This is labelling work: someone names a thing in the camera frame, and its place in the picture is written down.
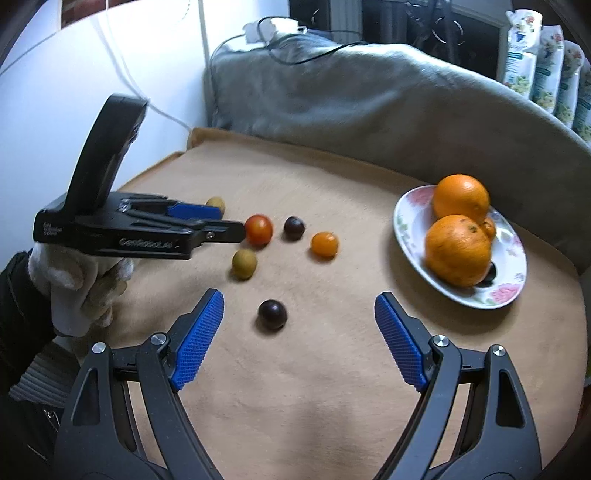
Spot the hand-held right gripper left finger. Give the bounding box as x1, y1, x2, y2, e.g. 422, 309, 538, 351
55, 288, 227, 480

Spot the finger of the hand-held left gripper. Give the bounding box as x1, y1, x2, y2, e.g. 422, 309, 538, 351
203, 220, 246, 244
168, 202, 225, 220

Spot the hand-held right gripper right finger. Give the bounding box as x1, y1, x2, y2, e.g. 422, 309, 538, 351
374, 292, 542, 480

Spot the red-orange cherry tomato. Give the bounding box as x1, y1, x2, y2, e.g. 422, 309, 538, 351
244, 214, 273, 246

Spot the dark purple cherry tomato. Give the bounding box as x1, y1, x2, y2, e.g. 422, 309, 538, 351
283, 216, 306, 241
257, 299, 288, 330

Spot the rough-skinned orange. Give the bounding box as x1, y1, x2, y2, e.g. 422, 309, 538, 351
425, 215, 492, 288

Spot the floral white plate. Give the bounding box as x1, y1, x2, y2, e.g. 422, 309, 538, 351
393, 185, 528, 309

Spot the smooth orange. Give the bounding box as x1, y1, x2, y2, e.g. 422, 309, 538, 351
433, 174, 491, 227

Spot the person's left forearm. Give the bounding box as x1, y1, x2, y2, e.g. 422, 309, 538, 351
0, 251, 90, 409

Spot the person's left hand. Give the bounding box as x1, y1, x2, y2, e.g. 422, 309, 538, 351
28, 241, 134, 337

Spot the grey blanket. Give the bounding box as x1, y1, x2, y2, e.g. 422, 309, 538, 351
205, 34, 591, 278

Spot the round dream catcher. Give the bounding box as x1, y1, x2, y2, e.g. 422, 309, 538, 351
433, 16, 464, 47

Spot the white floral refill pouch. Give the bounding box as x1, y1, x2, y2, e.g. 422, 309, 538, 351
501, 9, 543, 100
531, 25, 566, 112
571, 60, 591, 144
554, 41, 583, 127

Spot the white cable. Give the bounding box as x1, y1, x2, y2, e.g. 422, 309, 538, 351
104, 0, 192, 132

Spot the white power strip with cables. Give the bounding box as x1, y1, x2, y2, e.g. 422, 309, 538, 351
217, 16, 365, 65

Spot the white window frame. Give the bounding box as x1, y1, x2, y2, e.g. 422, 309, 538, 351
288, 0, 509, 79

